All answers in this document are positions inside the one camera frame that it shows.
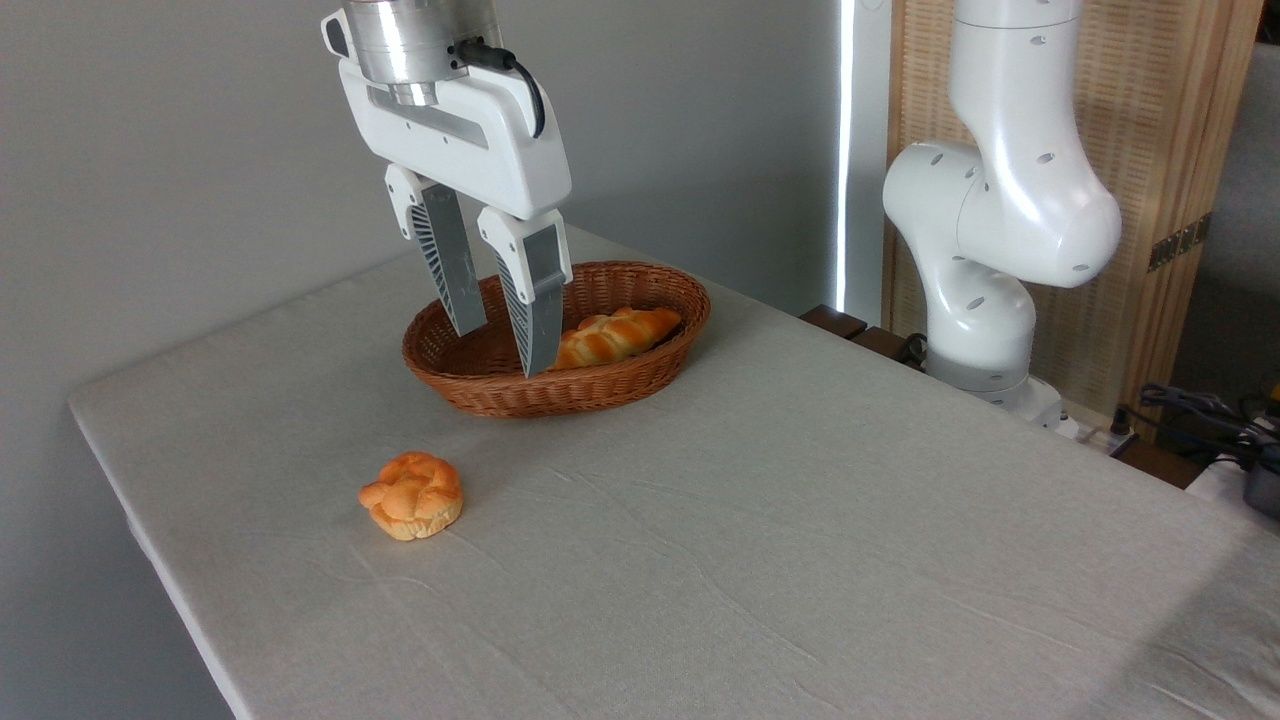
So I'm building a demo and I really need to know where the light grey tablecloth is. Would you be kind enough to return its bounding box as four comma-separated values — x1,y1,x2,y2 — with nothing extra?
68,225,1280,720

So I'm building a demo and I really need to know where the white power strip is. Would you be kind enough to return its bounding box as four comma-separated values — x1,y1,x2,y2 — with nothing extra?
1040,398,1141,457

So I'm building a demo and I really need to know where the white window frame strip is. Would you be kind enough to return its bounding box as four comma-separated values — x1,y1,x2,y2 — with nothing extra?
835,0,892,317

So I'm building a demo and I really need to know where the metal screen hinge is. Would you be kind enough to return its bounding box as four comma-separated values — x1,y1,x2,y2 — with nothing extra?
1148,213,1213,273

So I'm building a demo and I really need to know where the long braided bread loaf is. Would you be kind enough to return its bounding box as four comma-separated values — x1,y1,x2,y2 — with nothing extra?
548,307,683,372

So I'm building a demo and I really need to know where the round knotted bread bun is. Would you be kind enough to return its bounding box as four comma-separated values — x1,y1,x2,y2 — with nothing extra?
358,451,464,542

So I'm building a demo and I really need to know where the dark grey device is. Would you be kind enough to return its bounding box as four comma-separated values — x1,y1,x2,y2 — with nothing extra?
1243,445,1280,519

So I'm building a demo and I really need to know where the black cable bundle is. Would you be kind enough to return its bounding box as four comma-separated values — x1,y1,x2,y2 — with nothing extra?
1110,383,1280,471

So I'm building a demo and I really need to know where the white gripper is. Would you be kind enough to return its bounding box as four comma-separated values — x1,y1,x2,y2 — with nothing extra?
321,10,574,379

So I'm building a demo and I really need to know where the brown wicker oval basket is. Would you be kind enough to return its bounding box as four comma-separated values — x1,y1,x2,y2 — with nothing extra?
402,261,712,419

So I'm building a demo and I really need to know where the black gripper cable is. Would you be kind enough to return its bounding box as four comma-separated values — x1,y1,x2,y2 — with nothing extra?
448,38,547,139

